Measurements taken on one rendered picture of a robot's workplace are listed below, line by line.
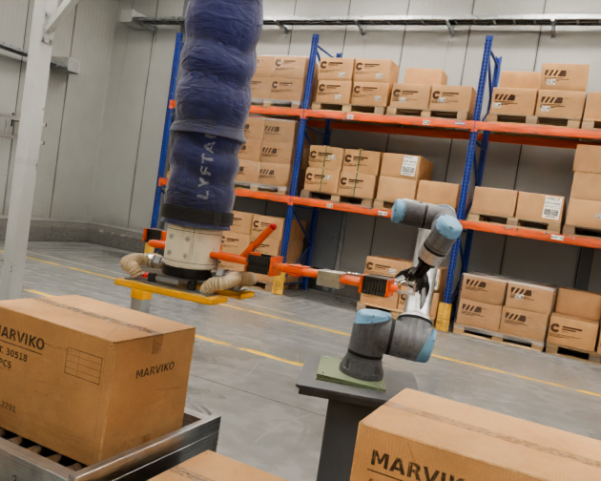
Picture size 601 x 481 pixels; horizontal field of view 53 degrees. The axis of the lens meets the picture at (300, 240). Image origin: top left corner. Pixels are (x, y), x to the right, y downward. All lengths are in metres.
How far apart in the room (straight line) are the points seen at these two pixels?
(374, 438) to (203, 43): 1.19
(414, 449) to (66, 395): 1.12
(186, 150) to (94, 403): 0.81
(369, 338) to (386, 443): 1.06
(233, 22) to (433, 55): 9.04
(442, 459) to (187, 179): 1.03
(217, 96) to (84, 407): 1.03
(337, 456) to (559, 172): 8.02
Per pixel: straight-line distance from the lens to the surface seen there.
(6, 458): 2.06
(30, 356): 2.17
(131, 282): 1.86
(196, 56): 1.85
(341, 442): 2.58
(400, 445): 1.47
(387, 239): 10.48
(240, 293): 1.89
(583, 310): 9.22
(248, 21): 1.89
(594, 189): 8.75
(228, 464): 2.15
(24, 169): 5.06
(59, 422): 2.11
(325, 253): 10.82
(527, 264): 10.05
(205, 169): 1.80
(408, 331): 2.51
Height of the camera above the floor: 1.42
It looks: 3 degrees down
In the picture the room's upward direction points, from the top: 8 degrees clockwise
